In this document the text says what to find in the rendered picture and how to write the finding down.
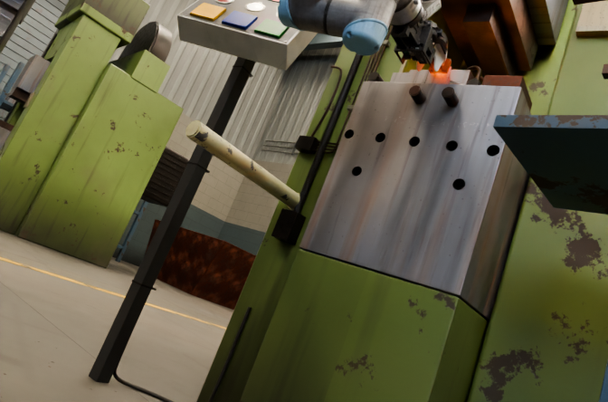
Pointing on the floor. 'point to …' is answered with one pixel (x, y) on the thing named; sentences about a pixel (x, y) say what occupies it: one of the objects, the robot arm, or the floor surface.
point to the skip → (205, 266)
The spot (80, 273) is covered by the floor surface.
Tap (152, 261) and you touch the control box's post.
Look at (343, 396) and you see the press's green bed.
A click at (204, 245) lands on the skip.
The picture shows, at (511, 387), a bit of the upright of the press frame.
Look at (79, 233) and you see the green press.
